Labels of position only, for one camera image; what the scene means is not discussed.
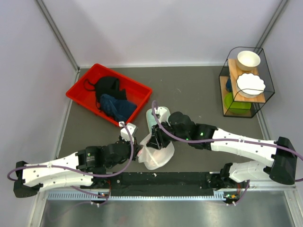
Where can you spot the dark blue cup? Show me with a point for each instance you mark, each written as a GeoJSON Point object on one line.
{"type": "Point", "coordinates": [228, 85]}

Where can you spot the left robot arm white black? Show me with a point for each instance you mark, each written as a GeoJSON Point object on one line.
{"type": "Point", "coordinates": [85, 169]}

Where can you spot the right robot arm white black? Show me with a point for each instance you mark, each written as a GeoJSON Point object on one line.
{"type": "Point", "coordinates": [269, 159]}

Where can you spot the white round bowl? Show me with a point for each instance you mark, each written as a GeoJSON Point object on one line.
{"type": "Point", "coordinates": [247, 60]}

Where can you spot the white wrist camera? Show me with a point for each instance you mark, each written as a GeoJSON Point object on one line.
{"type": "Point", "coordinates": [127, 131]}
{"type": "Point", "coordinates": [162, 114]}

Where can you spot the white scalloped bowl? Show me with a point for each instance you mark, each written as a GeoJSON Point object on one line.
{"type": "Point", "coordinates": [250, 85]}

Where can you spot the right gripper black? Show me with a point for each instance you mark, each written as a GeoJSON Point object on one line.
{"type": "Point", "coordinates": [156, 141]}

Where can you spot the green plastic bowl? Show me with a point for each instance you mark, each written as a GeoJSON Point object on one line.
{"type": "Point", "coordinates": [236, 107]}

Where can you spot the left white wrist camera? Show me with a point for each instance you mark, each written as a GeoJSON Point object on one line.
{"type": "Point", "coordinates": [127, 131]}

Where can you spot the grey slotted cable duct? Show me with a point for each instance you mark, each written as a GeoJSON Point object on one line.
{"type": "Point", "coordinates": [98, 196]}

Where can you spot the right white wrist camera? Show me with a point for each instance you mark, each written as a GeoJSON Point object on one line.
{"type": "Point", "coordinates": [162, 114]}

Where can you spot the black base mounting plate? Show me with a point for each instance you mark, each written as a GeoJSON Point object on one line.
{"type": "Point", "coordinates": [163, 184]}

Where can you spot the white mesh laundry bag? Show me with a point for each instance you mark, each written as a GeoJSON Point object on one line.
{"type": "Point", "coordinates": [154, 158]}

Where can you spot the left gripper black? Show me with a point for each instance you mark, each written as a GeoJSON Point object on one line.
{"type": "Point", "coordinates": [137, 147]}

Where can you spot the light green ceramic tray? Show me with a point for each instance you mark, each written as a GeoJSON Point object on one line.
{"type": "Point", "coordinates": [150, 120]}

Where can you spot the black bra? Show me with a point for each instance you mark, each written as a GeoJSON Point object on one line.
{"type": "Point", "coordinates": [105, 85]}

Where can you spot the black wire shelf rack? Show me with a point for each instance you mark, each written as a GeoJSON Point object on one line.
{"type": "Point", "coordinates": [231, 70]}

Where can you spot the red plastic bin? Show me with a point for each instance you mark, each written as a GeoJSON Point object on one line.
{"type": "Point", "coordinates": [136, 92]}

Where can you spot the blue bra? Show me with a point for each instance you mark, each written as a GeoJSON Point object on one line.
{"type": "Point", "coordinates": [119, 110]}

